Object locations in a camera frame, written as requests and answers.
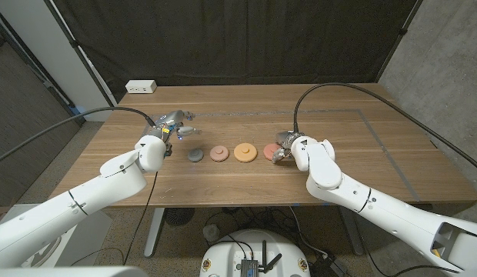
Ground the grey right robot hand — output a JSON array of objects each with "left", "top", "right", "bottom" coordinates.
[{"left": 272, "top": 130, "right": 305, "bottom": 164}]

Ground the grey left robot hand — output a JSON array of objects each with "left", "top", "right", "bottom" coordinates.
[{"left": 153, "top": 109, "right": 203, "bottom": 139}]

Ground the coral red ring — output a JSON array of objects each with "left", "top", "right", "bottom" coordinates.
[{"left": 262, "top": 142, "right": 282, "bottom": 162}]

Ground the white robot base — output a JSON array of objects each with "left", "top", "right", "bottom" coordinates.
[{"left": 199, "top": 229, "right": 312, "bottom": 277}]

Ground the white power strip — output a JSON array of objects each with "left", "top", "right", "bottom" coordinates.
[{"left": 125, "top": 79, "right": 158, "bottom": 95}]

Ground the black round floor fan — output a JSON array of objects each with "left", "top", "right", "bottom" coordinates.
[{"left": 165, "top": 207, "right": 195, "bottom": 228}]

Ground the black backdrop curtain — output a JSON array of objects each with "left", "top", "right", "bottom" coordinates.
[{"left": 52, "top": 0, "right": 423, "bottom": 104}]

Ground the black backdrop stand pole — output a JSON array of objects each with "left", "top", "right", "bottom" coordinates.
[
  {"left": 375, "top": 0, "right": 424, "bottom": 82},
  {"left": 44, "top": 0, "right": 118, "bottom": 109}
]

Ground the metal table leg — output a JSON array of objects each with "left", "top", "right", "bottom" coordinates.
[
  {"left": 144, "top": 207, "right": 166, "bottom": 259},
  {"left": 340, "top": 205, "right": 365, "bottom": 257}
]

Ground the grey round floor object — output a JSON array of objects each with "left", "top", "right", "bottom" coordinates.
[{"left": 202, "top": 224, "right": 222, "bottom": 243}]

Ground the black power adapter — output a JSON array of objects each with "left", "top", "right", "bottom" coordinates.
[{"left": 310, "top": 253, "right": 349, "bottom": 277}]

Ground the black antenna radio box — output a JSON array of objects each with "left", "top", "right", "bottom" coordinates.
[{"left": 240, "top": 240, "right": 284, "bottom": 277}]

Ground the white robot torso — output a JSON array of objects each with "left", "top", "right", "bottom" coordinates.
[{"left": 0, "top": 265, "right": 149, "bottom": 277}]

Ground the small dark grey ring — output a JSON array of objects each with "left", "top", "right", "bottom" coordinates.
[{"left": 187, "top": 148, "right": 205, "bottom": 163}]

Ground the large orange ring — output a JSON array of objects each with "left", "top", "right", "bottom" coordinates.
[{"left": 233, "top": 142, "right": 259, "bottom": 163}]

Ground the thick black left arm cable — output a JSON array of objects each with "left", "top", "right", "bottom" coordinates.
[{"left": 0, "top": 105, "right": 157, "bottom": 167}]

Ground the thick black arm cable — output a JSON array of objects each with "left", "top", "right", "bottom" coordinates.
[
  {"left": 0, "top": 105, "right": 157, "bottom": 167},
  {"left": 292, "top": 82, "right": 477, "bottom": 175}
]

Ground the light pink ring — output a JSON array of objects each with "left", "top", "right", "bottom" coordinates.
[{"left": 209, "top": 145, "right": 230, "bottom": 162}]

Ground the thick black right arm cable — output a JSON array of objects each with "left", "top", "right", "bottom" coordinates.
[{"left": 292, "top": 82, "right": 477, "bottom": 175}]

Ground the grey floor cable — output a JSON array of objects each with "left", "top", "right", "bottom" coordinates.
[{"left": 289, "top": 206, "right": 329, "bottom": 258}]

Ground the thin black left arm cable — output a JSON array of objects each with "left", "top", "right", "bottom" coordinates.
[{"left": 122, "top": 171, "right": 159, "bottom": 267}]

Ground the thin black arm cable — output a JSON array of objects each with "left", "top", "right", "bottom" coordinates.
[
  {"left": 359, "top": 229, "right": 457, "bottom": 277},
  {"left": 122, "top": 171, "right": 159, "bottom": 267}
]

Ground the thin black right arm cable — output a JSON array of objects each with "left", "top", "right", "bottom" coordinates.
[{"left": 359, "top": 229, "right": 457, "bottom": 277}]

